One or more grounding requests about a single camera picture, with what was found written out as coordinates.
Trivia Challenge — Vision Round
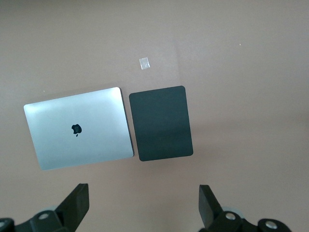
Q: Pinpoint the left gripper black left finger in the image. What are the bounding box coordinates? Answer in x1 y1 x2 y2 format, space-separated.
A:
0 183 90 232

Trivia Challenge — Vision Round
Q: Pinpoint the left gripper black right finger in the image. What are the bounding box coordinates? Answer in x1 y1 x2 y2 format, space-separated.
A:
197 185 289 232

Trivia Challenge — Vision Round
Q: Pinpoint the black rectangular mouse pad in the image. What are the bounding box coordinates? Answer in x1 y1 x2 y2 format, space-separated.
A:
128 85 194 162

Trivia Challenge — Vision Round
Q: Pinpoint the silver closed laptop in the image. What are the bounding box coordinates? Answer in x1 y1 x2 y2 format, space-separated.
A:
23 87 135 171

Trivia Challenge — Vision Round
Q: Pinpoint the clear tape piece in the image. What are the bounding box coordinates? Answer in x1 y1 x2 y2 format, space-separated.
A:
139 57 150 71

